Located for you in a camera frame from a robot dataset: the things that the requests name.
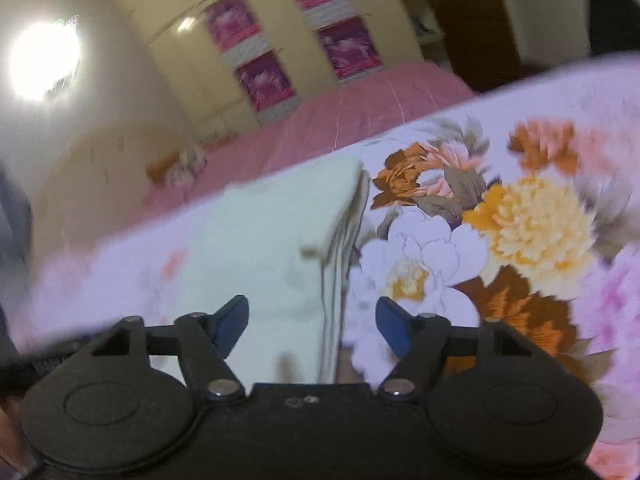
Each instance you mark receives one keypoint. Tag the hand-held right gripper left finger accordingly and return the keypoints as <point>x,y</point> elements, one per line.
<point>232,322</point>

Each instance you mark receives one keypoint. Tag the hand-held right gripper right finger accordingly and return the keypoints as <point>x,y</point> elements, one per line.
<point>395,329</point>

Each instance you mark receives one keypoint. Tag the pale cream garment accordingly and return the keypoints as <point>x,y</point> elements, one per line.
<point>270,240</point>

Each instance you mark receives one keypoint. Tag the orange patterned pillow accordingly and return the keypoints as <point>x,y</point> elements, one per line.
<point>180,165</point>

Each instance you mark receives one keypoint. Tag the cream arched headboard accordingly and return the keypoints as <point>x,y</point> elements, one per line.
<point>100,175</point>

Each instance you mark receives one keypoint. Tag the pink checked quilt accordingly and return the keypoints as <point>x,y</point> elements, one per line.
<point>350,110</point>

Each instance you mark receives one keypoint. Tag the cream wardrobe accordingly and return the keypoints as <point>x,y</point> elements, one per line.
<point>165,60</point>

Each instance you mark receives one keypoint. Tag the floral printed bedsheet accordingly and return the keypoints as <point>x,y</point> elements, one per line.
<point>540,95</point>

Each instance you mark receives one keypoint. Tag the cream corner shelf unit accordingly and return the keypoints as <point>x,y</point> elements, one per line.
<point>420,15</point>

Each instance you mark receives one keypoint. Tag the dark wooden door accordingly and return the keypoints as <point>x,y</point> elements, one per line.
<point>465,20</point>

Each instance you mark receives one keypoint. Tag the black chair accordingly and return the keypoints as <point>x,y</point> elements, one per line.
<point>615,20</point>

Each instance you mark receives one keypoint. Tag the bright wall lamp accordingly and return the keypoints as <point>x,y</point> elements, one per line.
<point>45,60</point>

